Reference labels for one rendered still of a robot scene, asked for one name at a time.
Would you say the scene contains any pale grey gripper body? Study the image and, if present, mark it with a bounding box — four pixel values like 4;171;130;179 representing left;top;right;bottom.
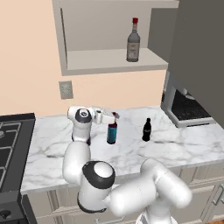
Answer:
101;108;121;125

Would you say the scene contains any beige base cabinet run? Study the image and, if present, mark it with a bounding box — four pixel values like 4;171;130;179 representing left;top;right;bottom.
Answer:
26;162;224;224

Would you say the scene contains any grey cabinet door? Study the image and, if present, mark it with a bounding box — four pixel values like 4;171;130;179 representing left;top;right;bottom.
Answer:
167;0;224;130

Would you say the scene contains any teal drink can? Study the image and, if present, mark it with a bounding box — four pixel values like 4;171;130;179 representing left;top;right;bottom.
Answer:
106;121;119;145

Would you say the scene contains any dark cola bottle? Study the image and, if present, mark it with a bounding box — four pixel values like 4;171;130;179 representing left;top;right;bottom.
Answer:
142;117;153;143

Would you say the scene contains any grey red-capped liquor bottle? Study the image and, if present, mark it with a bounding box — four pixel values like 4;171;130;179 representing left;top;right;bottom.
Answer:
126;17;142;63

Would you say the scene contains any white coffee machine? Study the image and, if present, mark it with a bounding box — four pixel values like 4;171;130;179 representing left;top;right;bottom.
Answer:
159;69;217;129

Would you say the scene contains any black stove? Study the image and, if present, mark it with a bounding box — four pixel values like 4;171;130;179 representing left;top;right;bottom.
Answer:
0;112;37;224

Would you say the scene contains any black stove knob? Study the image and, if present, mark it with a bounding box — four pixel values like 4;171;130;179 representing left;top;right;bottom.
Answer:
0;209;12;221

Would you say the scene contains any grey wall outlet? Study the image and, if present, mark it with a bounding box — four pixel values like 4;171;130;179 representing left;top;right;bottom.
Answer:
58;80;74;101

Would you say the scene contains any open grey wall cabinet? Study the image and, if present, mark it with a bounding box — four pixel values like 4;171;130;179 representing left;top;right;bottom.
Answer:
52;0;180;77

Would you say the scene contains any silver drawer handle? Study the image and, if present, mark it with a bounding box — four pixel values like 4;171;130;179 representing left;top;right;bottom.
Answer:
94;214;127;224

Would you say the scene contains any silver cabinet door handle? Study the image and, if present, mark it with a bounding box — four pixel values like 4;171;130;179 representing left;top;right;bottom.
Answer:
212;185;224;207

